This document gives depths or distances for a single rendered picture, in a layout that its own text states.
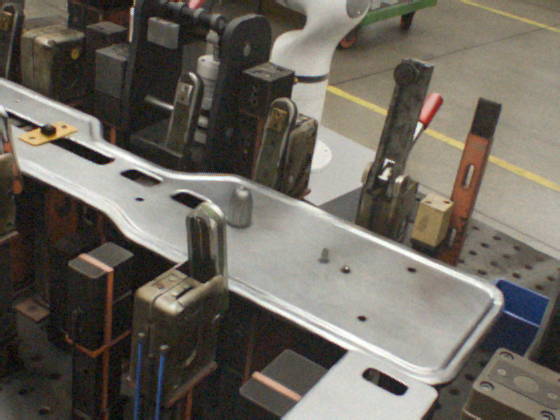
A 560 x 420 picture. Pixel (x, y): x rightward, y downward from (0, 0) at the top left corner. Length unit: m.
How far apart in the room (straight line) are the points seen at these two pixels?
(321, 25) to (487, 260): 0.58
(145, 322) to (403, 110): 0.43
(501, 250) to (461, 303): 0.78
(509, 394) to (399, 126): 0.41
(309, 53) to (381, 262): 0.66
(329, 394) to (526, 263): 0.98
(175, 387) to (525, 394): 0.34
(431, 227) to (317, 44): 0.63
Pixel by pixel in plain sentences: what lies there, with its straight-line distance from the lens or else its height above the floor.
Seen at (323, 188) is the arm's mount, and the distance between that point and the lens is 1.57.
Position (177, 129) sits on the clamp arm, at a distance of 1.18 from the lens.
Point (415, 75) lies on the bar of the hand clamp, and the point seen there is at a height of 1.21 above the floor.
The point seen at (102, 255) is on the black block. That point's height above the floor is 0.99.
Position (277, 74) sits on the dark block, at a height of 1.12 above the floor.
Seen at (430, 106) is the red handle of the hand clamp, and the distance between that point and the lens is 1.09.
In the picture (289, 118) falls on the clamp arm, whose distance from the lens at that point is 1.09.
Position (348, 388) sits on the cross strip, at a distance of 0.77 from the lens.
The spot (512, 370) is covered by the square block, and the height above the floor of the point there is 1.06.
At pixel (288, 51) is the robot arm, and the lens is 1.54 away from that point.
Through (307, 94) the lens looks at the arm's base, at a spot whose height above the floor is 0.96.
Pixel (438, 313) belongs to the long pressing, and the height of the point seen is 1.00.
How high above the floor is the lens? 1.50
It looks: 29 degrees down
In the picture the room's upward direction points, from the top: 9 degrees clockwise
